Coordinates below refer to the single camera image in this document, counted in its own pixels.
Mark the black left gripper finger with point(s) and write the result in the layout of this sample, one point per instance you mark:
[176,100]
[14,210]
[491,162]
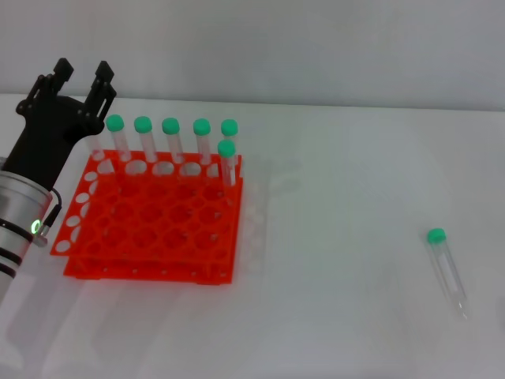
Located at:
[102,88]
[59,75]

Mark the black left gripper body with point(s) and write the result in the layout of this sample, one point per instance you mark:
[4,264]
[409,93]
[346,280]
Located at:
[43,138]

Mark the orange test tube rack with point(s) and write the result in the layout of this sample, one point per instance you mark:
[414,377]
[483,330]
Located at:
[158,237]

